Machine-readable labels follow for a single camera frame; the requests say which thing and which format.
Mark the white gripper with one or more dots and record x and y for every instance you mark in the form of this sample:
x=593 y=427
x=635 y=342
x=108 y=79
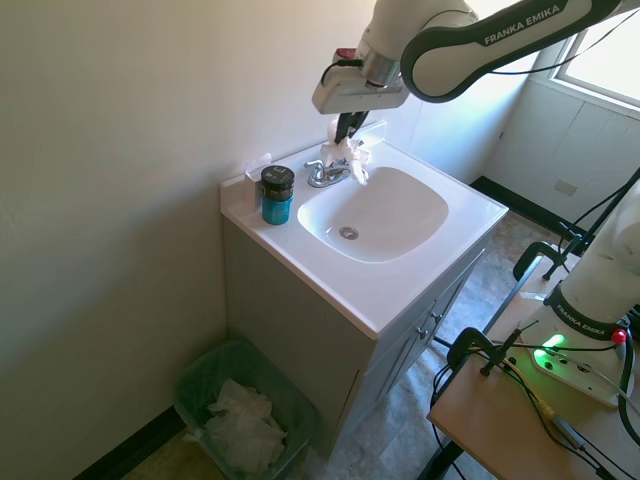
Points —
x=357 y=95

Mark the white tissue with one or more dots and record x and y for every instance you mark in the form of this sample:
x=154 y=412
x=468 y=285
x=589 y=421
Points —
x=355 y=157

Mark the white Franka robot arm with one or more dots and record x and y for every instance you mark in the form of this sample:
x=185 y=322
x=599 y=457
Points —
x=500 y=35

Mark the green trash bin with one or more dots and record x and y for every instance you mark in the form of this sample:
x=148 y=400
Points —
x=200 y=380

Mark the white crumpled paper in bin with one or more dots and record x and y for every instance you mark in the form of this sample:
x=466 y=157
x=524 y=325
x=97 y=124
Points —
x=240 y=425

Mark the chrome sink faucet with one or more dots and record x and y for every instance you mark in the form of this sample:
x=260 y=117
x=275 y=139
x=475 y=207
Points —
x=325 y=175

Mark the teal jar with black lid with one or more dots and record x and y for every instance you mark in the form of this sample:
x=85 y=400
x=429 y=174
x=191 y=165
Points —
x=276 y=200

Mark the chrome sink drain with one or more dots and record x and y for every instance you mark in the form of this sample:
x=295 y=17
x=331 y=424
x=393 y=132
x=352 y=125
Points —
x=349 y=232

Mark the white sink vanity top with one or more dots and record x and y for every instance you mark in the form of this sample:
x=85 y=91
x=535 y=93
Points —
x=370 y=280

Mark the black baseboard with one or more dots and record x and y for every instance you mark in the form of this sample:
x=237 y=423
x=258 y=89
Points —
x=525 y=202
x=130 y=445

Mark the grey vanity cabinet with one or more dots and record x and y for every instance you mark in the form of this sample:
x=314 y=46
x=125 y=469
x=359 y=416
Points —
x=300 y=320

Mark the round metal cabinet knob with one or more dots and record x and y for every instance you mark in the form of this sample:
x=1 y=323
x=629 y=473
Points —
x=436 y=316
x=423 y=333

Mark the black metal c-clamp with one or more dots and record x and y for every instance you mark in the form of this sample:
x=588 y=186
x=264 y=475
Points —
x=535 y=255
x=470 y=345

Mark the white framed window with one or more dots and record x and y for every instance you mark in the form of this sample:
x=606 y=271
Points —
x=605 y=65

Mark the light wooden robot table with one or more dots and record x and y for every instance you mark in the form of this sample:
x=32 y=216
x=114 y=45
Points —
x=500 y=425

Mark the red emergency stop button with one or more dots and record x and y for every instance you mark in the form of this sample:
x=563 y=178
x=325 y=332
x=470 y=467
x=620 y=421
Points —
x=620 y=336

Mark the white wall outlet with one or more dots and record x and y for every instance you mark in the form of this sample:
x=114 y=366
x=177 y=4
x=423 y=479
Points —
x=566 y=187

